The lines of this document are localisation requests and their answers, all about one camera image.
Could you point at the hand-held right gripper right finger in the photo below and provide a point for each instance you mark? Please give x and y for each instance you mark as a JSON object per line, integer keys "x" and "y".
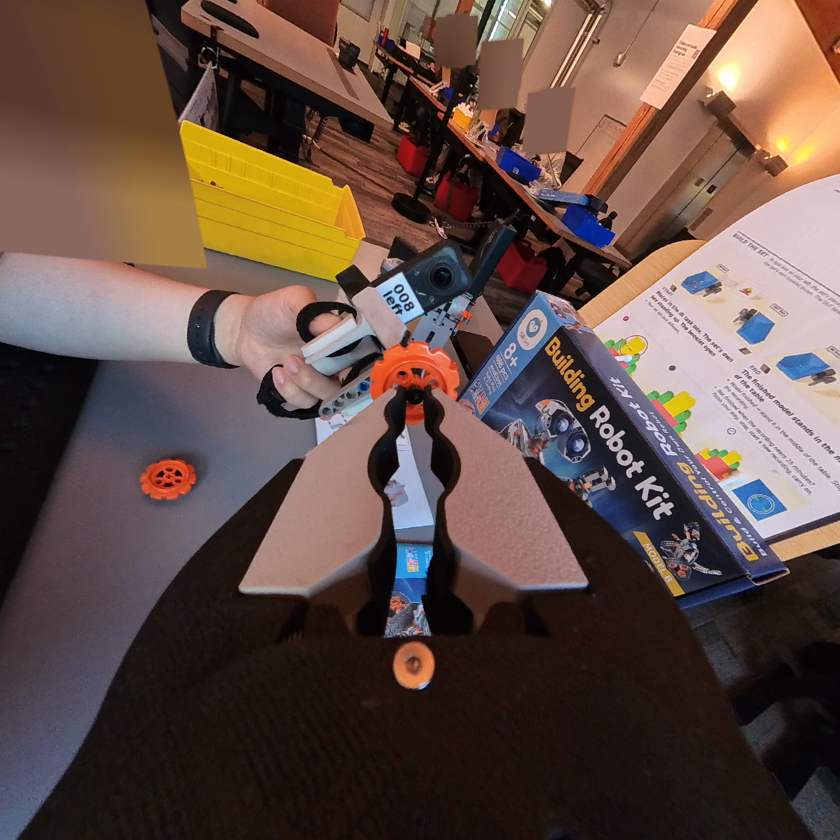
{"x": 505, "y": 525}

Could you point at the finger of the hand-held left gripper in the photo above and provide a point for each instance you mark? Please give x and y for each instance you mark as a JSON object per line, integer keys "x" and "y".
{"x": 476, "y": 351}
{"x": 384, "y": 325}

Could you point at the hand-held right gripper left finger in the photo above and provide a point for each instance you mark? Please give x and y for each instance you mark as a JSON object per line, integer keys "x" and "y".
{"x": 315, "y": 518}

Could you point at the orange toy gear wheel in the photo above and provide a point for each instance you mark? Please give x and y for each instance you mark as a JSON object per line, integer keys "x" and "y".
{"x": 149, "y": 479}
{"x": 394, "y": 367}

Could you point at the grey toy brick assembly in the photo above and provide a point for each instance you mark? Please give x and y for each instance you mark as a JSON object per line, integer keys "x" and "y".
{"x": 341, "y": 403}

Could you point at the person's left forearm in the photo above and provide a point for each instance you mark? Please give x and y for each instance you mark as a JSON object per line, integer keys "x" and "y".
{"x": 98, "y": 308}

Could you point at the grey desk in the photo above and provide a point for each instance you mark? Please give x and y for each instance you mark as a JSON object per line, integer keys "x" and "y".
{"x": 98, "y": 558}

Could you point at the person's left hand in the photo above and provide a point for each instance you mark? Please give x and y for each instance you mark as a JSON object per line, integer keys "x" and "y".
{"x": 269, "y": 328}

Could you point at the black stand base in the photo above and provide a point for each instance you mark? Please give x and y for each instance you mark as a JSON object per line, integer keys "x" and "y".
{"x": 412, "y": 208}

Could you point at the red plastic bin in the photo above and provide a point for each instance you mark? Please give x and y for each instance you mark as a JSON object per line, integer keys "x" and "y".
{"x": 522, "y": 266}
{"x": 412, "y": 156}
{"x": 456, "y": 197}

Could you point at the white instruction leaflet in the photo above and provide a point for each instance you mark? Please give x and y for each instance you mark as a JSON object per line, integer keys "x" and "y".
{"x": 413, "y": 485}

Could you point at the blue printed booklet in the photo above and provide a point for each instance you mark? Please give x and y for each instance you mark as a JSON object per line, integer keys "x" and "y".
{"x": 410, "y": 590}

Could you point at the wooden long table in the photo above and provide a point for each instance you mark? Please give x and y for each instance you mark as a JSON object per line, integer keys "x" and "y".
{"x": 518, "y": 197}

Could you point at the blue robot kit box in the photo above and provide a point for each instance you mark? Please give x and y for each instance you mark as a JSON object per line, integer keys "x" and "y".
{"x": 590, "y": 426}

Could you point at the blue plastic bin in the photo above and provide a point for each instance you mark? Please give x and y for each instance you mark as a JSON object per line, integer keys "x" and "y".
{"x": 518, "y": 164}
{"x": 587, "y": 226}

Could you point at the yellow plastic bin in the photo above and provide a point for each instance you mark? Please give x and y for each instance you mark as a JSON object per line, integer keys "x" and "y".
{"x": 262, "y": 216}

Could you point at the black wristband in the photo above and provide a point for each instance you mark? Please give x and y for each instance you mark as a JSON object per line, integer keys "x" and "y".
{"x": 200, "y": 328}

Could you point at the beige long table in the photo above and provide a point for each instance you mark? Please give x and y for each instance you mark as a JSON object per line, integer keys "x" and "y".
{"x": 295, "y": 59}

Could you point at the grey double door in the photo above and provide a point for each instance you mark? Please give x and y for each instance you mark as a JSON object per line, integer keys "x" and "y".
{"x": 695, "y": 190}

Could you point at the white hanging sign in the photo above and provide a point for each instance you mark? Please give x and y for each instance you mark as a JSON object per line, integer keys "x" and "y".
{"x": 203, "y": 98}

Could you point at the printed instruction sheet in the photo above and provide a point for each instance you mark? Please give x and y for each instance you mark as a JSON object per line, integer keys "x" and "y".
{"x": 754, "y": 367}

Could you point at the white wall notice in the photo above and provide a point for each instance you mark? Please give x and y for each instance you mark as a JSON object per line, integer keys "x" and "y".
{"x": 676, "y": 65}

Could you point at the wall lamp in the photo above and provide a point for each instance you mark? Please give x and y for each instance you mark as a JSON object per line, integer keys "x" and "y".
{"x": 718, "y": 98}
{"x": 774, "y": 161}

